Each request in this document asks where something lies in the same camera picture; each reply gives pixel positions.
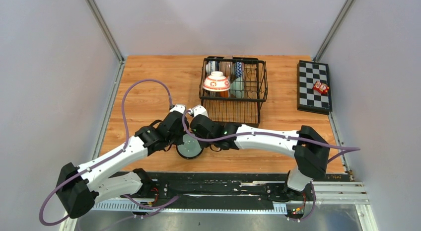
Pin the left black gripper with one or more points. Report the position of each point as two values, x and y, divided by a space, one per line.
179 140

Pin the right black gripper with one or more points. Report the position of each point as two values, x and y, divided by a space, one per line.
204 143

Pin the black celadon bowl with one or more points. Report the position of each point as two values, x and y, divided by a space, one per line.
189 150

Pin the black cream patterned bowl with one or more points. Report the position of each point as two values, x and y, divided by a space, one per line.
211 93

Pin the white orange bowl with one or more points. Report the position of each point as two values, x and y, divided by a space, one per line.
225 94

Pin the red floral small bowl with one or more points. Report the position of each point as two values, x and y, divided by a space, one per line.
216 82

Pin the black wire dish rack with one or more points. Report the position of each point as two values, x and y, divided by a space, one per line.
248 91

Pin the pale green bowl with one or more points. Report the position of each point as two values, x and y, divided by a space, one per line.
237 88

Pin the blue floral bowl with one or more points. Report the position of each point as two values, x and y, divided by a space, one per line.
212 66

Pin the brown cream glazed bowl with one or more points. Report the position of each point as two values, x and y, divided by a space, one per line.
225 66

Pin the red patterned bowl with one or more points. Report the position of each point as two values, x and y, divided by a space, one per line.
238 69

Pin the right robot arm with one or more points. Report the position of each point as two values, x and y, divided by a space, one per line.
306 146

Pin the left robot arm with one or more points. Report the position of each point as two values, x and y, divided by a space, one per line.
80 187

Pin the black white checkerboard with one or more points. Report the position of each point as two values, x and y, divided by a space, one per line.
308 100

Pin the small red toy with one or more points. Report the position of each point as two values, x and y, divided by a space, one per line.
321 88

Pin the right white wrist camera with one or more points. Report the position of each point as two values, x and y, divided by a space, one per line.
197 110

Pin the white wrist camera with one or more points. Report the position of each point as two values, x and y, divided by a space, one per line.
180 108
197 110

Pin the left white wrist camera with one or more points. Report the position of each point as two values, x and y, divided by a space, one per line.
180 108

